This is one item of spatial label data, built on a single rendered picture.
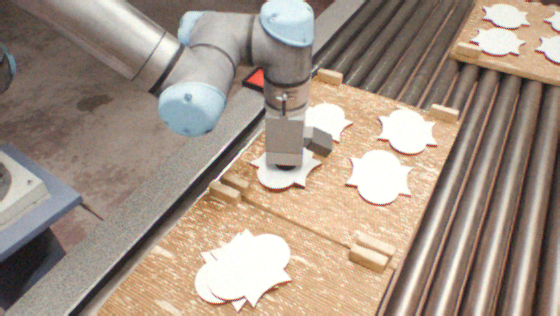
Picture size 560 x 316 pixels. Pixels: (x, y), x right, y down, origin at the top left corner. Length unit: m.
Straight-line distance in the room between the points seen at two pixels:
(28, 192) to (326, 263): 0.57
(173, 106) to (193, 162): 0.36
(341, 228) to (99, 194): 1.59
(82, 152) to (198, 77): 1.91
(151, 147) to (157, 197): 1.50
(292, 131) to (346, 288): 0.26
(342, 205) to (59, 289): 0.47
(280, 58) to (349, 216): 0.30
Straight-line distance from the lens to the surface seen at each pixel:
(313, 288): 0.68
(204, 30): 0.63
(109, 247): 0.79
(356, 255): 0.69
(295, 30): 0.61
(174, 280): 0.70
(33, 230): 0.94
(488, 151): 0.98
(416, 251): 0.77
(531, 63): 1.28
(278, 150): 0.74
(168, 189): 0.85
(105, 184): 2.22
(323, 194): 0.79
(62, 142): 2.53
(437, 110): 0.98
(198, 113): 0.53
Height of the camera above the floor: 1.53
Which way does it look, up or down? 45 degrees down
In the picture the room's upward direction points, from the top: straight up
